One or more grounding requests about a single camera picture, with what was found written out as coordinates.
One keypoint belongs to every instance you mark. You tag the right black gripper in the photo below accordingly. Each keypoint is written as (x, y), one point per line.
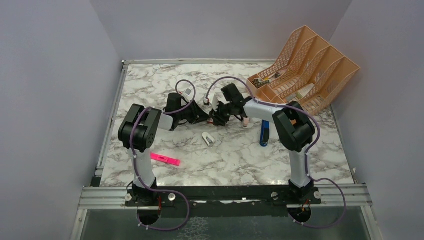
(217, 119)

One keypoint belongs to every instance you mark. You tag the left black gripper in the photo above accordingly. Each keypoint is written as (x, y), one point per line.
(198, 114)

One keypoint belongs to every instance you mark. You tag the white stapler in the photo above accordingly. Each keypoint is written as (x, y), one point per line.
(208, 139)

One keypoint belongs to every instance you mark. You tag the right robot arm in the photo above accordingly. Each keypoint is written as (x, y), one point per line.
(293, 125)

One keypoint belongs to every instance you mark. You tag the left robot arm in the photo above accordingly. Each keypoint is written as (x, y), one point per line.
(138, 131)

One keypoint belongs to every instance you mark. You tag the orange mesh file organizer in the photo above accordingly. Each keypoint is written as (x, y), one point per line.
(308, 70)

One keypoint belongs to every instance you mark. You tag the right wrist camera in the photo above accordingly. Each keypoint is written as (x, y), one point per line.
(213, 101)

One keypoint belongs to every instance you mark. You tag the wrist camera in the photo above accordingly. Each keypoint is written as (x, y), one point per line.
(213, 101)
(188, 95)

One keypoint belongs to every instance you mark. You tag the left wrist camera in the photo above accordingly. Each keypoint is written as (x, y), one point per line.
(188, 95)

